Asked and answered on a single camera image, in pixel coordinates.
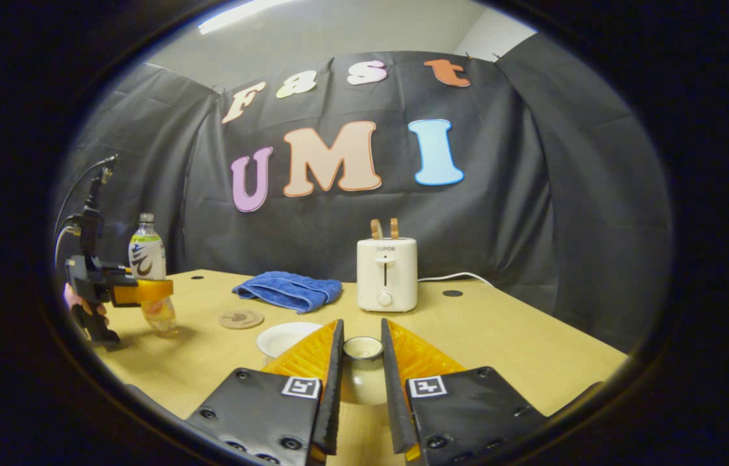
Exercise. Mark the cream teacup lid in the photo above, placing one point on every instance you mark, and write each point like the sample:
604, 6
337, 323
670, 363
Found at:
362, 378

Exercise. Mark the toasted bread slice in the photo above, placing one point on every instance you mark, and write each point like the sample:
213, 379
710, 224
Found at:
394, 228
376, 230

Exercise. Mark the white toaster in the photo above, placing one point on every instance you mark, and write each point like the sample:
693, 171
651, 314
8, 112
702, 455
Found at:
387, 275

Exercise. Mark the black backdrop cloth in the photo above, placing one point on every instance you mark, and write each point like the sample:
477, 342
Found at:
500, 194

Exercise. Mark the blue towel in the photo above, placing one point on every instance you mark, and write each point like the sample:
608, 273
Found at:
290, 291

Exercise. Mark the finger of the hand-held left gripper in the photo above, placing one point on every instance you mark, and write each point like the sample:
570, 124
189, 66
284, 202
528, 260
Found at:
144, 292

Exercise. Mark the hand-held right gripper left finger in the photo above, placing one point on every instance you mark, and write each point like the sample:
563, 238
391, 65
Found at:
333, 388

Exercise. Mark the cream ceramic teacup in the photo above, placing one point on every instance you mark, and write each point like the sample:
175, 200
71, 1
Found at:
283, 336

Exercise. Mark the clear water bottle white label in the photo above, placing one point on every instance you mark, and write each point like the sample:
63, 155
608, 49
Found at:
147, 255

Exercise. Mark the round brown coaster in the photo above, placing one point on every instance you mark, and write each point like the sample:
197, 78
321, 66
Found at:
241, 319

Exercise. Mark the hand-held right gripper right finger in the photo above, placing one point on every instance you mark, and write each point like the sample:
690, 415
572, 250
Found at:
393, 388

